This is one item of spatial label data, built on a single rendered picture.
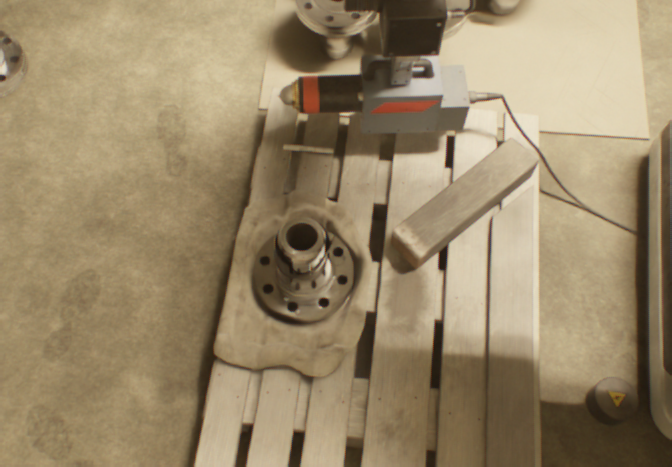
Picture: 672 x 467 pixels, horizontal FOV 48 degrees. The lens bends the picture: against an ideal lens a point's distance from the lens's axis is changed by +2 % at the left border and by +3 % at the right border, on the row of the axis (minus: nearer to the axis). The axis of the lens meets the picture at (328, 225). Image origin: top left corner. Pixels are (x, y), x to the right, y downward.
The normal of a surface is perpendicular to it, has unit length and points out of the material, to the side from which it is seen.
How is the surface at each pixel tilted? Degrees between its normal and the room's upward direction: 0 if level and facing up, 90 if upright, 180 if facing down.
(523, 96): 0
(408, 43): 90
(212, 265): 0
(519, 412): 0
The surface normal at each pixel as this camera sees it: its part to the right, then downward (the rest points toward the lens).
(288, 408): 0.00, -0.46
